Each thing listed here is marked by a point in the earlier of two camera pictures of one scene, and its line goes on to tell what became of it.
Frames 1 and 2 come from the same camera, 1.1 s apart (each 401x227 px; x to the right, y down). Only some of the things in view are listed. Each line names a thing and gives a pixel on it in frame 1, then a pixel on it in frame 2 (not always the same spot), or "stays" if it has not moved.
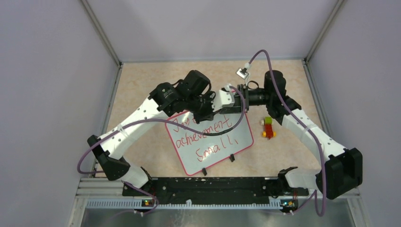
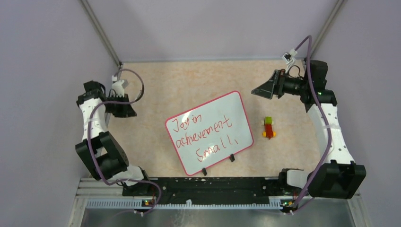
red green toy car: [269, 133] stays
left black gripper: [208, 116] → [126, 110]
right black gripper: [238, 108] → [274, 86]
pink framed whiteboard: [196, 152] stays
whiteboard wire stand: [231, 157] stays
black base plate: [211, 189] stays
